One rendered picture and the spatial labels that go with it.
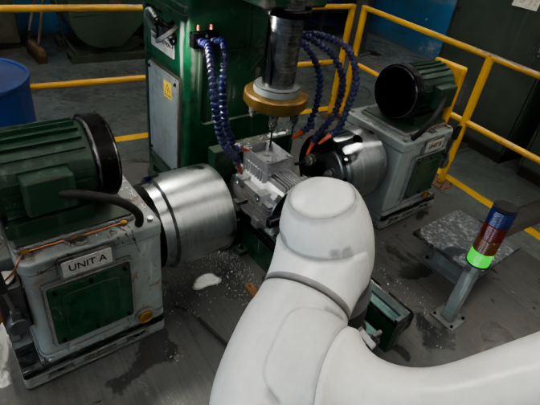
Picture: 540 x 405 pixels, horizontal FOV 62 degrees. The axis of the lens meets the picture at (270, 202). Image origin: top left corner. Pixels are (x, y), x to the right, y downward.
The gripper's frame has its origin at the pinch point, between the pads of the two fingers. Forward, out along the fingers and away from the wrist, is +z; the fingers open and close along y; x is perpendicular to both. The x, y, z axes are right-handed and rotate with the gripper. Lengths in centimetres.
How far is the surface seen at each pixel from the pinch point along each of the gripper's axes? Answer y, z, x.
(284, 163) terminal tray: 59, 16, -29
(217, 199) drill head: 52, 5, -4
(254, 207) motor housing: 57, 22, -14
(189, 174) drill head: 61, 0, -2
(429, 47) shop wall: 352, 317, -472
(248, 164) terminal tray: 67, 16, -21
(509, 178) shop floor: 95, 239, -259
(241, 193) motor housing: 64, 21, -15
